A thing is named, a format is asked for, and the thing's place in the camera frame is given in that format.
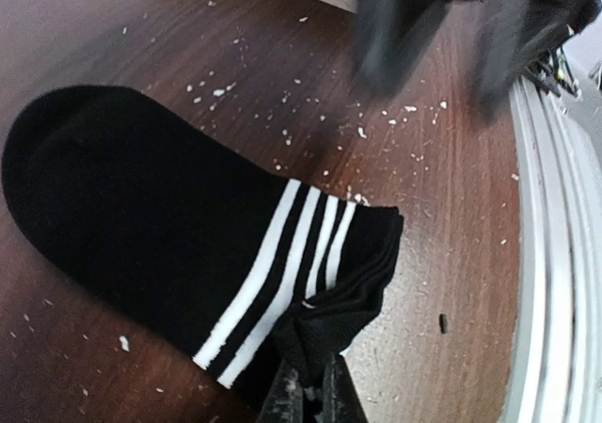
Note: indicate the black sock white stripes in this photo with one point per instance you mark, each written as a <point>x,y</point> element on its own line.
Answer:
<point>239,268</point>

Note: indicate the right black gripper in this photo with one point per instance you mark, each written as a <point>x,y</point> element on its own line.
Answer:
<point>517,37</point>

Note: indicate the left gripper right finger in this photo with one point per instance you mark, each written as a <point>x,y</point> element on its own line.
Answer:
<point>340,400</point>

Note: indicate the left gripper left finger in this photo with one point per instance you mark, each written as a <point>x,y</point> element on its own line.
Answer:
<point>285,400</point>

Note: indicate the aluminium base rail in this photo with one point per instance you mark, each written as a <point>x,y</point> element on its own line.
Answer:
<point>556,361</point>

